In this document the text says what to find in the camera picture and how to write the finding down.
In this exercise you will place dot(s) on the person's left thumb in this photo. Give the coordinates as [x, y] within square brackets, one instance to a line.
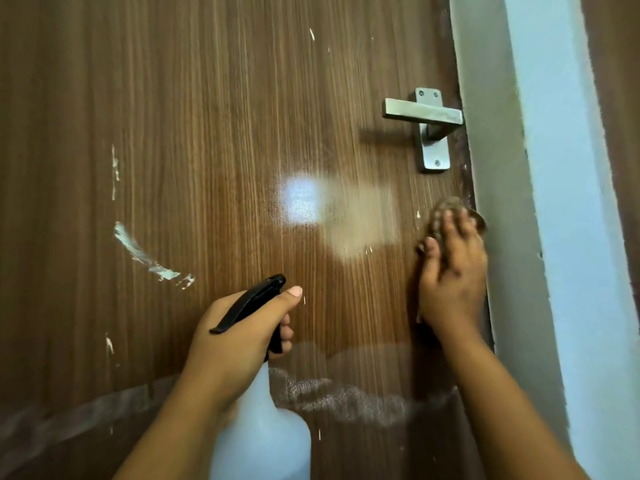
[280, 303]

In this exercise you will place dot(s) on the brown wooden door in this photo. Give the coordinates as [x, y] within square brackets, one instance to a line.
[200, 119]

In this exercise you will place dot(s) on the dark brown wooden panel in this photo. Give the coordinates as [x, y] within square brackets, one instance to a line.
[617, 94]

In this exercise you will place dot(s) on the person's right forearm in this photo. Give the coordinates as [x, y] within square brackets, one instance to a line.
[505, 409]

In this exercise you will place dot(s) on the brown cleaning cloth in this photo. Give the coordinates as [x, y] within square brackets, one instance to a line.
[452, 203]

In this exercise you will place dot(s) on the person's left forearm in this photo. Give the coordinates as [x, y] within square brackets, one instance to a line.
[172, 434]

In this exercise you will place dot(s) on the white spray bottle black trigger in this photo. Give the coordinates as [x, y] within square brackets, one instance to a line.
[265, 437]

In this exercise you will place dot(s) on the grey door frame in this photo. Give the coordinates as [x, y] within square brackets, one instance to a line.
[492, 144]

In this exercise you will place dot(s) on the person's right hand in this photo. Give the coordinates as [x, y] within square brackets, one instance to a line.
[452, 289]

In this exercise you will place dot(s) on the person's left hand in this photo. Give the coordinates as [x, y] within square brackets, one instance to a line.
[232, 344]

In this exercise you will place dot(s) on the person's right thumb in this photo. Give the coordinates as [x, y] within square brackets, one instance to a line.
[429, 257]

